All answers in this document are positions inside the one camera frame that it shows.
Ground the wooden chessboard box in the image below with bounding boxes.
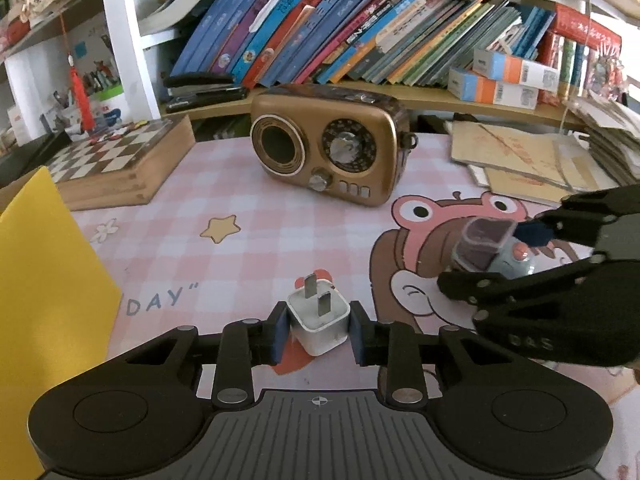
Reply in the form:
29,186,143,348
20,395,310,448
44,114,197,212

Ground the white charger plug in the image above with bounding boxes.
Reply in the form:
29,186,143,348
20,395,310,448
286,272,352,358

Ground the black electronic keyboard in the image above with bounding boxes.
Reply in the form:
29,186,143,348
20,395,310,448
0,130,73,186

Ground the black stapler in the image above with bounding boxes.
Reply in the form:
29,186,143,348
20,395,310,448
162,72,249,114

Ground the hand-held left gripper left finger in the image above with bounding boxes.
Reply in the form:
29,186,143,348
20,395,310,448
125,304,292,407

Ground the stack of paper booklets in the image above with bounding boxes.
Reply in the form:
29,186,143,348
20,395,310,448
565,92,640,186

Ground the orange white carton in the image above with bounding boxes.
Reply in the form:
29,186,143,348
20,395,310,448
447,67,540,109
472,49,560,92

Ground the row of leaning books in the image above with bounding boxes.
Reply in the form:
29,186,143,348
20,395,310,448
170,0,556,88

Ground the red thick book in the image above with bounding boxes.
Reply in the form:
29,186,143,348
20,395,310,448
552,2,623,51

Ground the clear pen holder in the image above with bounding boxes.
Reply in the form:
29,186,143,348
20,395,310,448
50,87,88,136

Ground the brown retro radio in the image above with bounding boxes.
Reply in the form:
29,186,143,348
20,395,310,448
249,86,418,208

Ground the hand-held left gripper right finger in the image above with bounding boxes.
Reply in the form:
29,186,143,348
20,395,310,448
350,302,516,407

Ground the large brown kraft envelope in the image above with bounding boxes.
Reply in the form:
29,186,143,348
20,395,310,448
450,120,568,176
482,157,618,207

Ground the yellow cardboard box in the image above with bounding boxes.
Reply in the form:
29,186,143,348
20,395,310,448
0,166,123,480

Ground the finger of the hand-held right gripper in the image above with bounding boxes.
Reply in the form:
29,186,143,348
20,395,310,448
515,185,640,247
437,255,608,321

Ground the red hanging tassel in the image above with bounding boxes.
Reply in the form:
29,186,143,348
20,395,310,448
59,10,97,135

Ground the pink checked desktop cloth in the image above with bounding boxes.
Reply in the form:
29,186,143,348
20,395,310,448
65,132,640,411

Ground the white bookshelf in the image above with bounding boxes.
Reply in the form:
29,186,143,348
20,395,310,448
0,0,640,126

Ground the white tub green lid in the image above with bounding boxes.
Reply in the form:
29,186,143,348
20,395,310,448
85,84,125,133

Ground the cartoon print box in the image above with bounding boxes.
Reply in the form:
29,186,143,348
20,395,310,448
582,42,630,98

